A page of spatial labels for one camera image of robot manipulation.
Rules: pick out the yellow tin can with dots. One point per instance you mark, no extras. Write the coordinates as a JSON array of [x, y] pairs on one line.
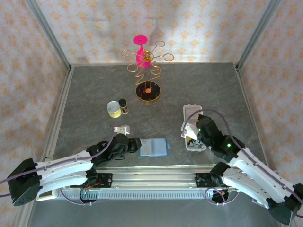
[[114, 111]]

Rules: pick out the pink wine glass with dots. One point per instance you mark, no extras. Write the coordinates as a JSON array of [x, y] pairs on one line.
[[140, 40]]

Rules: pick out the aluminium side rail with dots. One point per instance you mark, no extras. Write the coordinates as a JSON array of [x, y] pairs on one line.
[[247, 100], [59, 113]]

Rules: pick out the white display device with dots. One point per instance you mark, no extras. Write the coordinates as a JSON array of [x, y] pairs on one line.
[[47, 196]]

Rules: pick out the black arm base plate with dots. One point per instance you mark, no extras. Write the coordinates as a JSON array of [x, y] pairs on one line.
[[201, 179], [106, 180]]

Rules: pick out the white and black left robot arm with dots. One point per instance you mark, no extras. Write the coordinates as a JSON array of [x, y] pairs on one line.
[[61, 168]]

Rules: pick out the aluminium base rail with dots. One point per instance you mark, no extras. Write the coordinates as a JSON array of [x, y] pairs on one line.
[[154, 177]]

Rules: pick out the white rectangular tray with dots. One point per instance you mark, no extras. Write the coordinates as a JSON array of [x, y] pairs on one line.
[[193, 108]]

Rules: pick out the small dark spice bottle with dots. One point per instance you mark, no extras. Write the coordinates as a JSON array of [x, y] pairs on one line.
[[124, 106]]

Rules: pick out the aluminium frame post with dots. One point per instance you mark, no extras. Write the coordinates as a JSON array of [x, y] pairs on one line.
[[50, 37], [256, 35]]

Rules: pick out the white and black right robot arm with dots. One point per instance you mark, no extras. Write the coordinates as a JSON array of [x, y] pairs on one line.
[[255, 175]]

